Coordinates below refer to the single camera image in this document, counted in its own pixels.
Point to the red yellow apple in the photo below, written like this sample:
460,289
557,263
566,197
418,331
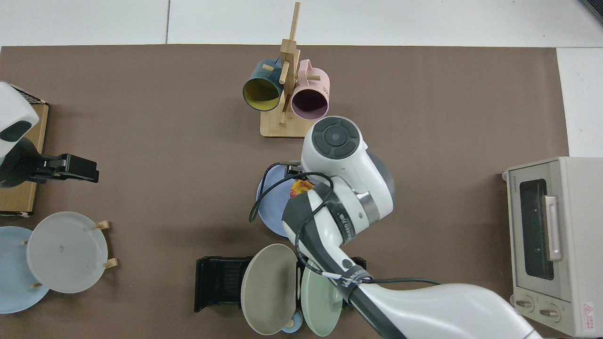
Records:
300,188

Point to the grey plate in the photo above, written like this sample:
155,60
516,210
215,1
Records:
66,252

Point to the wooden plate rack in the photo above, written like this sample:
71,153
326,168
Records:
111,263

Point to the light blue plate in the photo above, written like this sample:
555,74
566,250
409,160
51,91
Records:
14,282

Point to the beige plate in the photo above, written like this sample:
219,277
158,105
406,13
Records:
268,287

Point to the black dish rack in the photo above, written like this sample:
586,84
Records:
219,282

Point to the pale green plate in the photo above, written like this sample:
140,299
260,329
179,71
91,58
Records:
320,310

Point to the wooden cup stand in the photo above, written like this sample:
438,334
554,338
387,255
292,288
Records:
282,128

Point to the brown table cloth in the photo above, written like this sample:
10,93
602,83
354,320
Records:
165,141

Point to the pink mug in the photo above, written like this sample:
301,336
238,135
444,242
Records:
320,82

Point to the dark teal mug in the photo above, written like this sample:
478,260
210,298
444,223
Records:
254,73

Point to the small blue round thing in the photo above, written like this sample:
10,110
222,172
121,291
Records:
295,328

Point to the pale toaster oven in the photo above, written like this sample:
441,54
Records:
579,212

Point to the black device corner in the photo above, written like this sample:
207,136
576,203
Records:
594,8

